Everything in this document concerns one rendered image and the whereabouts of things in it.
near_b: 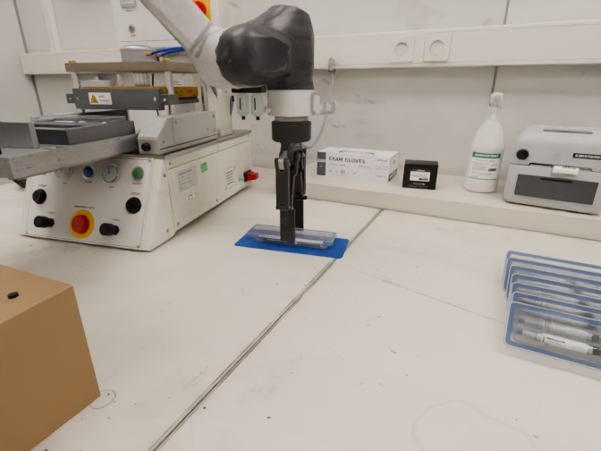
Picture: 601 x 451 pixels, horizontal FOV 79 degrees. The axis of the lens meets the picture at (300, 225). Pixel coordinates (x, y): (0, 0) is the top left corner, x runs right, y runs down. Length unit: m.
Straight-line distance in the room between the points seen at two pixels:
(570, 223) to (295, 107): 0.65
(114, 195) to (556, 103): 1.14
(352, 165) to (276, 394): 0.81
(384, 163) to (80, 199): 0.77
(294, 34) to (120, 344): 0.53
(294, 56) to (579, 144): 0.63
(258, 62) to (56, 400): 0.50
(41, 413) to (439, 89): 1.18
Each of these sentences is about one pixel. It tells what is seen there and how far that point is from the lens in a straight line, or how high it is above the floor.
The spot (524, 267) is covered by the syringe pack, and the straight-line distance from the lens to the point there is 0.65.
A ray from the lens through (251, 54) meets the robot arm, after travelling 0.62.
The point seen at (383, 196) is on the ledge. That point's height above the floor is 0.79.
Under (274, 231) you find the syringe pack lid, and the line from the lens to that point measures 0.78.
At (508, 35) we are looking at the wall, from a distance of 1.21.
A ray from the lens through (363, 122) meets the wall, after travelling 1.32.
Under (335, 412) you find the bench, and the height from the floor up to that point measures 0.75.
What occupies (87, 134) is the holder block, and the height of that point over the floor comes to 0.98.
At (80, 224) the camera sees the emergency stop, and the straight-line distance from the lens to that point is 0.89.
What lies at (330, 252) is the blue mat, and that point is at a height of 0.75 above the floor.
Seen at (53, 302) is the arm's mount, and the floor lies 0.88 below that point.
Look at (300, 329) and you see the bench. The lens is 0.52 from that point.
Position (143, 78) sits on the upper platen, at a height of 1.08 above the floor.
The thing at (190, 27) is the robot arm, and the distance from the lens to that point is 0.72.
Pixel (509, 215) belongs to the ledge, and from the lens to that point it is 0.98.
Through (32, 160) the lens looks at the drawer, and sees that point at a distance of 0.67.
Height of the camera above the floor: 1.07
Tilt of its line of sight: 21 degrees down
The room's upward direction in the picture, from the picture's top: straight up
